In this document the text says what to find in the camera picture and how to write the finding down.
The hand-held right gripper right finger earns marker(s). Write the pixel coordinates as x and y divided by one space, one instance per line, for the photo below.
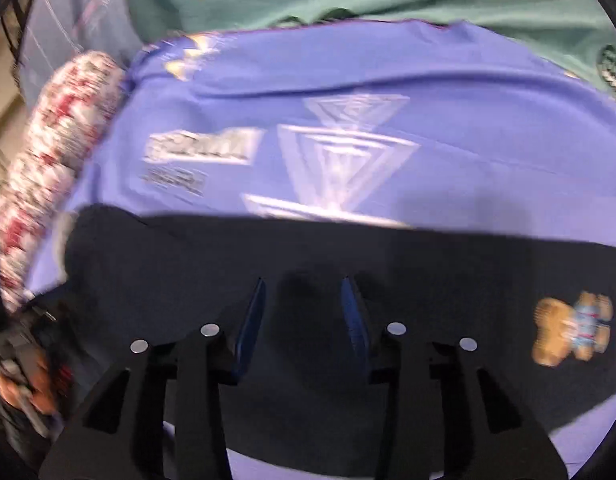
354 322

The red white patterned cloth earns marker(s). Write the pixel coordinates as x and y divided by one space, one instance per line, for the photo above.
58 125

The grey blue checked cloth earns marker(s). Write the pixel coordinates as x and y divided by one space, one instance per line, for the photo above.
73 15

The purple printed bed sheet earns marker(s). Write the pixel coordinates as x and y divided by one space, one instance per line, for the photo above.
462 125

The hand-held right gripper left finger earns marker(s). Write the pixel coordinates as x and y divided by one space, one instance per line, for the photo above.
252 322

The dark navy pants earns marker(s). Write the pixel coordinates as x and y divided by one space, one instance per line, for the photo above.
188 270

